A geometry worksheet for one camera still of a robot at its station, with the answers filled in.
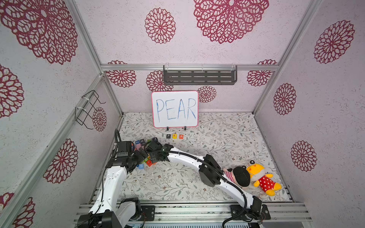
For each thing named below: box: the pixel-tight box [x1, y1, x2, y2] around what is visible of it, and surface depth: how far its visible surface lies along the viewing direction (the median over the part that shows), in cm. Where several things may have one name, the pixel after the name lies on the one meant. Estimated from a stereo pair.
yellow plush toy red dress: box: [241, 160, 283, 197], surface depth 81 cm
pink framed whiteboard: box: [151, 90, 200, 129], surface depth 108 cm
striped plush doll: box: [222, 168, 247, 189], surface depth 81 cm
